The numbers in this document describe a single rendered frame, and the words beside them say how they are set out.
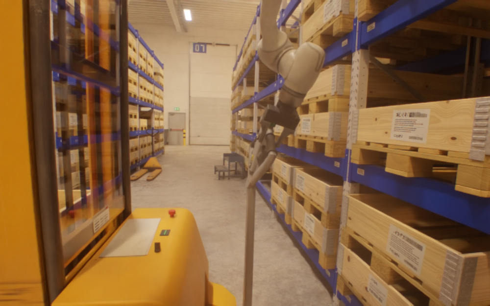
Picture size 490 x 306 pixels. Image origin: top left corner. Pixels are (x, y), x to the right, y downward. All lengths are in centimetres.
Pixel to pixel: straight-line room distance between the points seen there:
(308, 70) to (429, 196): 81
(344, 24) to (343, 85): 43
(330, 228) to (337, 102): 97
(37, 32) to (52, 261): 64
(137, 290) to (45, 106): 59
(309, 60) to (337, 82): 110
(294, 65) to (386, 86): 139
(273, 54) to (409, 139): 76
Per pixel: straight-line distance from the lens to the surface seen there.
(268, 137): 96
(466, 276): 122
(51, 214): 87
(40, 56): 85
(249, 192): 107
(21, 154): 86
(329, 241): 207
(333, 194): 194
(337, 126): 189
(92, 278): 98
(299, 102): 87
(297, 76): 83
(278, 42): 90
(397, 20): 161
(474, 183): 113
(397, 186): 146
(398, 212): 201
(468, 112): 115
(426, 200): 134
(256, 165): 103
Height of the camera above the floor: 139
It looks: 6 degrees down
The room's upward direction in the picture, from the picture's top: 2 degrees clockwise
